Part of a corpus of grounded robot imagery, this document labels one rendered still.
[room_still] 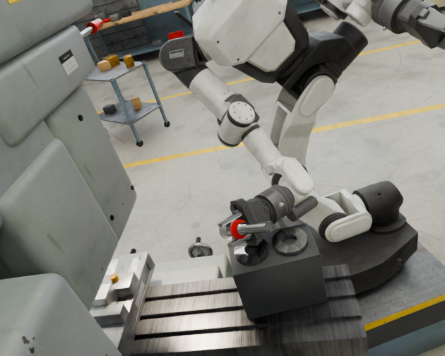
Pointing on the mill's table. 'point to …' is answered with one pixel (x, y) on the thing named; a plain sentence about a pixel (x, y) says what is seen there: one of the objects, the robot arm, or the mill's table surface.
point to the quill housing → (94, 156)
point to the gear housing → (36, 83)
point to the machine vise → (123, 306)
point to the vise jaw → (126, 288)
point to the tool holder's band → (236, 229)
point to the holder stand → (278, 272)
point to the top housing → (25, 25)
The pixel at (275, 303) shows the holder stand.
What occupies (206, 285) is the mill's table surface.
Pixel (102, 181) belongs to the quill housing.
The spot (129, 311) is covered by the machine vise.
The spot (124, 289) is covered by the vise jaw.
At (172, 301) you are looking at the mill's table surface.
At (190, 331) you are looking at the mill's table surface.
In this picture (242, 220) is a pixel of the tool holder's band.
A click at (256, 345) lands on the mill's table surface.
